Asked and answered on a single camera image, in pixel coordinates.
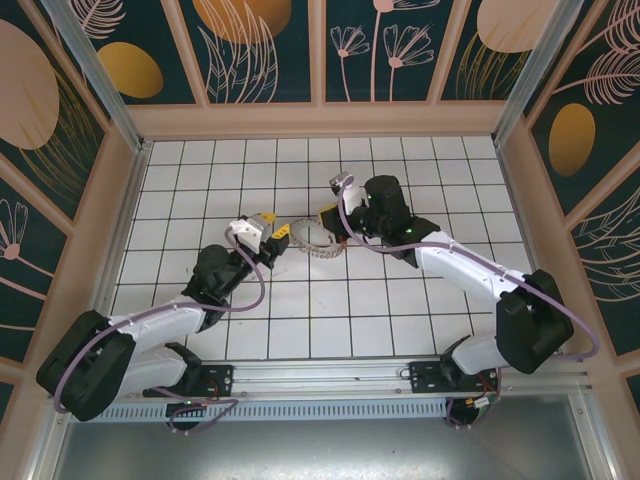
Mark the silver metal keyring disc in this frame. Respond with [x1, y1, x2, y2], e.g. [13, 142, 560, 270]
[288, 218, 347, 261]

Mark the grey metal sheet panel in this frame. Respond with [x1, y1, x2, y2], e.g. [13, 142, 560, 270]
[27, 394, 614, 480]

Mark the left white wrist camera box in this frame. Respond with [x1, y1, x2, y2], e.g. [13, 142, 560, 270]
[227, 214, 269, 254]

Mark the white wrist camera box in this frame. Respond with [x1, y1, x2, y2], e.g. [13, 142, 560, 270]
[227, 214, 269, 254]
[327, 171, 365, 211]

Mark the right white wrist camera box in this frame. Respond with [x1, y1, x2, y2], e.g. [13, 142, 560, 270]
[327, 171, 365, 211]

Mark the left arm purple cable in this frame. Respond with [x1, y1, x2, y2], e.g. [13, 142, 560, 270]
[52, 227, 266, 435]

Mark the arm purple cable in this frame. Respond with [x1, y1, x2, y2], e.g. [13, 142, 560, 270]
[52, 227, 266, 435]
[337, 174, 601, 431]

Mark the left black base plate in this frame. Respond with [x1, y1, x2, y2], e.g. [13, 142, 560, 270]
[143, 363, 236, 399]

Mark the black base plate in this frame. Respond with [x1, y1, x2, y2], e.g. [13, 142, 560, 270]
[408, 360, 501, 396]
[143, 363, 236, 399]

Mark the aluminium mounting rail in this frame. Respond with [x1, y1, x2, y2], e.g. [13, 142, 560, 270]
[47, 354, 596, 404]

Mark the grey slotted cable duct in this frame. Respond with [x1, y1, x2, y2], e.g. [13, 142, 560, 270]
[67, 399, 451, 421]

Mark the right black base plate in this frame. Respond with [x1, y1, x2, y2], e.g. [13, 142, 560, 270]
[408, 360, 501, 396]

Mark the aluminium frame post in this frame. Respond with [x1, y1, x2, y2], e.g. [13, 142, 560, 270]
[492, 0, 584, 146]
[42, 0, 151, 151]

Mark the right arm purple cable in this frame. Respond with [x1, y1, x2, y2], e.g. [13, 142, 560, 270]
[337, 174, 601, 431]

